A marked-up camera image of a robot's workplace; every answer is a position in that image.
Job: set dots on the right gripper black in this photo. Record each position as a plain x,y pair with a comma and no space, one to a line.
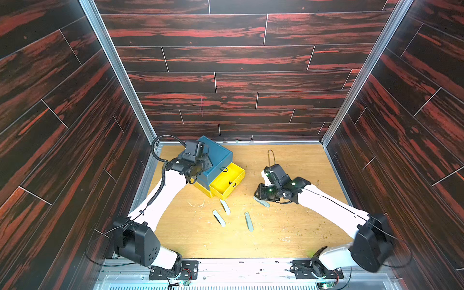
268,190

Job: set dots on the yellow drawer unit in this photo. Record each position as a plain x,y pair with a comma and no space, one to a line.
204,190

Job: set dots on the white fruit knife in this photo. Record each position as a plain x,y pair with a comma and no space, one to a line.
225,207
219,218

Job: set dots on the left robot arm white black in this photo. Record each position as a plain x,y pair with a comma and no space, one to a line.
134,236

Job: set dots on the yellow drawer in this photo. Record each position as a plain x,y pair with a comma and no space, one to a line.
227,181

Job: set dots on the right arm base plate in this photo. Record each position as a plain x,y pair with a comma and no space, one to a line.
310,270

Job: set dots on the aluminium front rail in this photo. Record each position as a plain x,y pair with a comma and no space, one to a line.
244,274

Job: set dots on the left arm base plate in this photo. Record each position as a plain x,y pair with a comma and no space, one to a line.
184,270

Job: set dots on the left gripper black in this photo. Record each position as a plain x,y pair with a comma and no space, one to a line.
208,164

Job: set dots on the teal drawer cabinet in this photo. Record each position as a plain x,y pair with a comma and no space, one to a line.
220,158

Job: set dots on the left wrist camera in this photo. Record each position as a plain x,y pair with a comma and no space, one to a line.
193,150

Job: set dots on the green fruit knife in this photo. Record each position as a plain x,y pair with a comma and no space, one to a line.
249,222
264,203

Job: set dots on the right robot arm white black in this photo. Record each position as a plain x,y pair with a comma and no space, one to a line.
372,235

